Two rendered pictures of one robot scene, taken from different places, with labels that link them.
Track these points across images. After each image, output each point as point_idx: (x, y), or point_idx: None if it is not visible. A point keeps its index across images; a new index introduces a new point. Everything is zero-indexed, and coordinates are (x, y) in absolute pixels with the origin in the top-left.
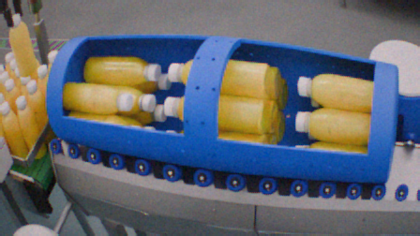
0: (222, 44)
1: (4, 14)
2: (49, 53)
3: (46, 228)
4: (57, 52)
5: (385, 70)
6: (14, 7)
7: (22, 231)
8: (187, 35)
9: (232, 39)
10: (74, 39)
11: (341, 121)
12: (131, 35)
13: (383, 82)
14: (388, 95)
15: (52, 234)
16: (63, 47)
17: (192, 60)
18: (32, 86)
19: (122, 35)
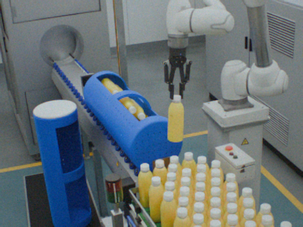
0: (121, 92)
1: (184, 85)
2: (146, 166)
3: (225, 66)
4: (141, 164)
5: (101, 72)
6: (173, 91)
7: (235, 62)
8: (118, 103)
9: (116, 94)
10: (145, 122)
11: (120, 88)
12: (129, 112)
13: (108, 72)
14: (112, 72)
15: (225, 64)
16: (155, 120)
17: (127, 103)
18: (175, 155)
19: (130, 114)
